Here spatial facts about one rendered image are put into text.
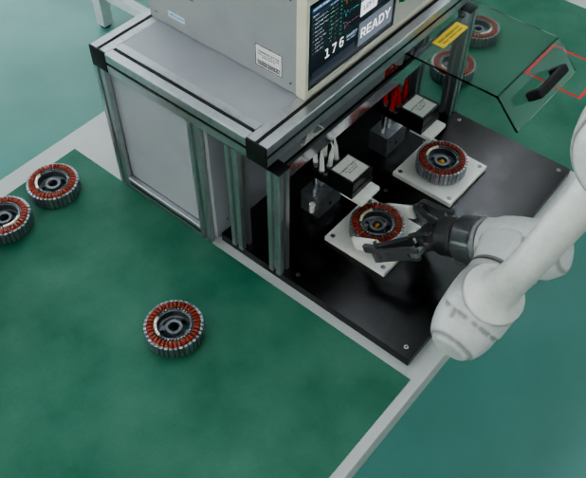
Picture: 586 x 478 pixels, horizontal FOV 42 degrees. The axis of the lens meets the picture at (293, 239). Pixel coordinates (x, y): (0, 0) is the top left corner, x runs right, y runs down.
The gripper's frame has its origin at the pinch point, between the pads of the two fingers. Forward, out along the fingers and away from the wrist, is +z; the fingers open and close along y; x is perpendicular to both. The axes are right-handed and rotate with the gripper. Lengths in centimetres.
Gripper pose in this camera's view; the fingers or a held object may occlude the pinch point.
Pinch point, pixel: (377, 226)
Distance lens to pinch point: 156.2
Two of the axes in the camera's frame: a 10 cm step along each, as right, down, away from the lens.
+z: -6.7, -1.2, 7.3
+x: -3.7, -8.0, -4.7
